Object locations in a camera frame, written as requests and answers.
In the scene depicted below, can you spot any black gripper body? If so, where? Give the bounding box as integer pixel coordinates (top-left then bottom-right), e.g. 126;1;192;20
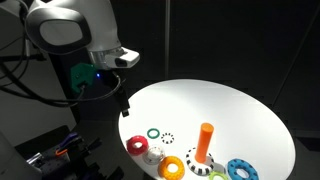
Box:
94;68;126;101

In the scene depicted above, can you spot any pink knobbly toy ring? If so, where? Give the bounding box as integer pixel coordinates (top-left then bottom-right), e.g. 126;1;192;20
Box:
126;134;150;157

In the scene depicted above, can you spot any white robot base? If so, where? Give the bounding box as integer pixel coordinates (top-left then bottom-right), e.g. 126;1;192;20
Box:
0;131;43;180

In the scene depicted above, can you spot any black clamp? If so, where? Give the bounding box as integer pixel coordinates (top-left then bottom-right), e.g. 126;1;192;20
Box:
81;137;103;156

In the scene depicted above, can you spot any grey vertical pole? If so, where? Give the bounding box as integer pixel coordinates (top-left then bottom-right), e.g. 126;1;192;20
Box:
164;0;172;80

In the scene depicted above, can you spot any orange stacking peg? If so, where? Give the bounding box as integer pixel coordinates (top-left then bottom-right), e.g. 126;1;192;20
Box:
194;122;215;164

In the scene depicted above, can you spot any black white checkered base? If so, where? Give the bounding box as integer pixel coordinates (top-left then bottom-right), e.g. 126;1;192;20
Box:
185;147;215;177

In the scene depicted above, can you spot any black perforated breadboard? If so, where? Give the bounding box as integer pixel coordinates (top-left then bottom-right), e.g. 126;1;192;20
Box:
14;124;125;180

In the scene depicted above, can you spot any silver metal cylinder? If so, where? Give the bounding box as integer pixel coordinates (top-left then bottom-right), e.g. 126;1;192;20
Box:
26;152;44;165

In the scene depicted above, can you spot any black camera cable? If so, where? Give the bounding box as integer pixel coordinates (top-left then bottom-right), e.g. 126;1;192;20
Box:
78;71;123;101

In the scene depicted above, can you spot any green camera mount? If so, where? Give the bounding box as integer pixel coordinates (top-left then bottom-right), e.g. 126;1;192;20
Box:
69;63;98;93

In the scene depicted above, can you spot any small green ring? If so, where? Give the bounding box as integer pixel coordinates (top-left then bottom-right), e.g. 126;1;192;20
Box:
146;128;161;140

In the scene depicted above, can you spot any black vertical frame post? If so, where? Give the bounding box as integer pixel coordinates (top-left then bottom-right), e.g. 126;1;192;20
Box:
49;54;82;124

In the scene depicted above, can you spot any small black white ring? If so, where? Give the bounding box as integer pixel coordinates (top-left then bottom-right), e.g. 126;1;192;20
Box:
160;132;175;145

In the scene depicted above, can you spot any clear plastic ring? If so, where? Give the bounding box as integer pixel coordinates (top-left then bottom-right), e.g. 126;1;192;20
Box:
143;144;166;166

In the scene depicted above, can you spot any purple handled clamp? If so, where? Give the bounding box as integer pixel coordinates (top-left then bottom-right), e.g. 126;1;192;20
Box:
56;132;81;153

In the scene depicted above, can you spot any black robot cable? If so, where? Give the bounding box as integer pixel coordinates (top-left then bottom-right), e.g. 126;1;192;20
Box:
0;63;84;108

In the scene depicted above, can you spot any orange knobbly toy ring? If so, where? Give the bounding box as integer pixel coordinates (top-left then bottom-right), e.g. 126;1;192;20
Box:
157;155;186;180

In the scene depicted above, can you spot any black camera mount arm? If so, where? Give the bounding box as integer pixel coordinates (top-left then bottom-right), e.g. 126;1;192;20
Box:
0;53;48;63

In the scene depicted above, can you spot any lime green toy ring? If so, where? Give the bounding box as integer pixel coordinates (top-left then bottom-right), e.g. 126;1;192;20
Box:
208;170;230;180

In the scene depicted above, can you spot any blue dotted toy ring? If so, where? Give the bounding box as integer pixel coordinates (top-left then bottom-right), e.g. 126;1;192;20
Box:
226;158;260;180

